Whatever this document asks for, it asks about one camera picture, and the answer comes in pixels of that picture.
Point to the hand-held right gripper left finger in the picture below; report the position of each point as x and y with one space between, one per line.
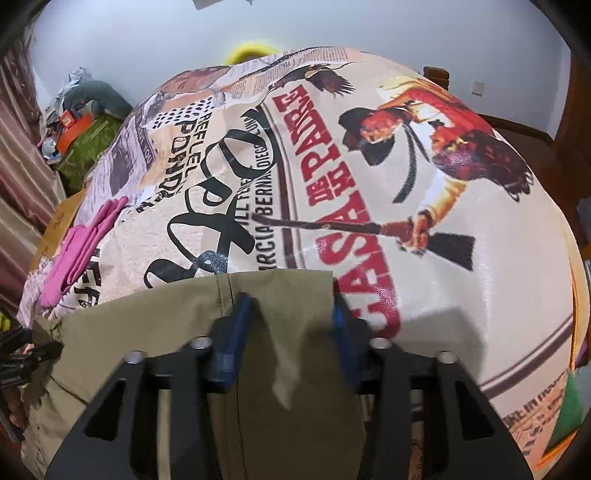
238 318

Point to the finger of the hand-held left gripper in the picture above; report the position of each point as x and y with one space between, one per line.
46 351

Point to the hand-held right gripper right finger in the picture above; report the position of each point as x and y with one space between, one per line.
344 323

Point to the khaki pants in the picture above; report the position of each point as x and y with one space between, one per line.
161 314

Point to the pink cloth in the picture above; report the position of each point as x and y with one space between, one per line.
74 249

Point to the cardboard box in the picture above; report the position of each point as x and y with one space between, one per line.
57 221

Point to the printed blanket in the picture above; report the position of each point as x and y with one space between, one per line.
461 207

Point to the striped pink curtain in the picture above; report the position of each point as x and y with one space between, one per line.
18 184

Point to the green patterned box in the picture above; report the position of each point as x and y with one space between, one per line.
87 157

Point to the orange box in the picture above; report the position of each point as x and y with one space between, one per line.
76 131

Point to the wooden baseboard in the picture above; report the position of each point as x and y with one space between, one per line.
517 127

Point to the grey pillow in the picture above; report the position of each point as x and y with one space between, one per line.
101 90

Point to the wooden bed post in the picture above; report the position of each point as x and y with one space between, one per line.
436 76

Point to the white wall socket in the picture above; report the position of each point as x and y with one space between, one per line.
479 87

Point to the wooden door frame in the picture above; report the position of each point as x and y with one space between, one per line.
575 138

